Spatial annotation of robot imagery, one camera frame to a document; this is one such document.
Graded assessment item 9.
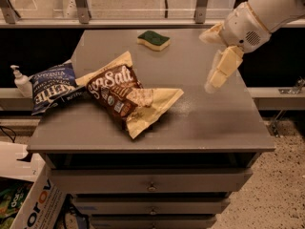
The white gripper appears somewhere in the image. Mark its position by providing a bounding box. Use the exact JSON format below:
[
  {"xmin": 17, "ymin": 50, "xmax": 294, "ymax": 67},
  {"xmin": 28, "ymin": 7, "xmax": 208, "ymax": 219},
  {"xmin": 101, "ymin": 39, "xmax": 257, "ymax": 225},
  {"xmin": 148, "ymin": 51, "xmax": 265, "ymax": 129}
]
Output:
[{"xmin": 199, "ymin": 2, "xmax": 271, "ymax": 94}]

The brown sea salt chip bag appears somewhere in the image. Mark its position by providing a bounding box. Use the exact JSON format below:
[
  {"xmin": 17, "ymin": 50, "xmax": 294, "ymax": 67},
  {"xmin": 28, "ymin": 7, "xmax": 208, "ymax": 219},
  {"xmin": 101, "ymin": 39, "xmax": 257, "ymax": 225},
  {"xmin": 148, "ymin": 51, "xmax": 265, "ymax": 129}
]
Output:
[{"xmin": 76, "ymin": 52, "xmax": 184, "ymax": 139}]

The blue kettle chip bag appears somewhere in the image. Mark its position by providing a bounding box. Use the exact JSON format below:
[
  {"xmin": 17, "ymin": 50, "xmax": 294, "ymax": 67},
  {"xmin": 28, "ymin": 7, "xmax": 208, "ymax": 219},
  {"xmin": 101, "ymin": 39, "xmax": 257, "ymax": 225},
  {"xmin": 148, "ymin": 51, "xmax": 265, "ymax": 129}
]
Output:
[{"xmin": 30, "ymin": 60, "xmax": 86, "ymax": 115}]

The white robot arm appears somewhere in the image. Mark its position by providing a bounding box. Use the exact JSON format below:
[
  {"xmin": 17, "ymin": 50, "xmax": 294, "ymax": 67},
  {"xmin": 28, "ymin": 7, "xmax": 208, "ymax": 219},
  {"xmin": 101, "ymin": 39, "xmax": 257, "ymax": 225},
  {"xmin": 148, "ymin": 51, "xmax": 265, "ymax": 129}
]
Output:
[{"xmin": 199, "ymin": 0, "xmax": 305, "ymax": 94}]

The green and yellow sponge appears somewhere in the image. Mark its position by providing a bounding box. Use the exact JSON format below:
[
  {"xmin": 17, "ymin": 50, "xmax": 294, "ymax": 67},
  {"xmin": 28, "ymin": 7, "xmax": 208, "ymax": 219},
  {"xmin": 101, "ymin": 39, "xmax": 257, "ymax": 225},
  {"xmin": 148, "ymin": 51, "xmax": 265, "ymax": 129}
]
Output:
[{"xmin": 137, "ymin": 31, "xmax": 171, "ymax": 52}]

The grey drawer cabinet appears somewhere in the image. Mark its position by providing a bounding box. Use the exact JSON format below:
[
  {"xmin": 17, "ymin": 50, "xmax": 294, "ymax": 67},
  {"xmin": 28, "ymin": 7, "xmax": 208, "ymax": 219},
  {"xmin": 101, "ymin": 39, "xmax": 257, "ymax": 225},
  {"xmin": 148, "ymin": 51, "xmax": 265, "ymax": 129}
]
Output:
[{"xmin": 29, "ymin": 29, "xmax": 274, "ymax": 229}]

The round metal drawer knob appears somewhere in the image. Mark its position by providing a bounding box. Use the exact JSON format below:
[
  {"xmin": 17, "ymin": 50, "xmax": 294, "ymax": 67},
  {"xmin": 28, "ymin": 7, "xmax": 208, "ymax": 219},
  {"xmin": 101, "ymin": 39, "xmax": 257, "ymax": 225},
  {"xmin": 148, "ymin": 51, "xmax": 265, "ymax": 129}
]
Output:
[{"xmin": 147, "ymin": 182, "xmax": 157, "ymax": 192}]

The white pump bottle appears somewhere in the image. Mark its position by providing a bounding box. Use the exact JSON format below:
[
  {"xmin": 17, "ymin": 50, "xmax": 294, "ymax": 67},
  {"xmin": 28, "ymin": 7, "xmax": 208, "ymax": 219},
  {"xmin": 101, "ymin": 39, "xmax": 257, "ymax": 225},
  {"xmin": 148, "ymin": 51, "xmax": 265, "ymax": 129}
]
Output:
[{"xmin": 10, "ymin": 65, "xmax": 32, "ymax": 98}]

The white cardboard box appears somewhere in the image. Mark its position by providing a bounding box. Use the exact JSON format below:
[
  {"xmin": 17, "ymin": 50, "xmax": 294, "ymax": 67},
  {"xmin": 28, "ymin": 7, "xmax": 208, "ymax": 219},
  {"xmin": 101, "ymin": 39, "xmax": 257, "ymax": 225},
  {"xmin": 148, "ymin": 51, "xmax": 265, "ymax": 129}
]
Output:
[{"xmin": 0, "ymin": 141, "xmax": 66, "ymax": 229}]

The metal bracket on ledge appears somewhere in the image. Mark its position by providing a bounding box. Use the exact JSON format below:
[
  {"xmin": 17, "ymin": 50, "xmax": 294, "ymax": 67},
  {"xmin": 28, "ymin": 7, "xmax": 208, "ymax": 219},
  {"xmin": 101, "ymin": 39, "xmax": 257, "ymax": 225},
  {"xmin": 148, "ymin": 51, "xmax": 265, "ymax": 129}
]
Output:
[{"xmin": 279, "ymin": 77, "xmax": 305, "ymax": 94}]

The metal railing frame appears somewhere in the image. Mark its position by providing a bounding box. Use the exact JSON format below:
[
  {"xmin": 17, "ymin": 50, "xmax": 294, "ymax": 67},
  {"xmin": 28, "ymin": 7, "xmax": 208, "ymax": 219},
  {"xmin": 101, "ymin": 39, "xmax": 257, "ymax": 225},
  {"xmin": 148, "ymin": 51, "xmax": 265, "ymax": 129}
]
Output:
[{"xmin": 0, "ymin": 0, "xmax": 305, "ymax": 29}]

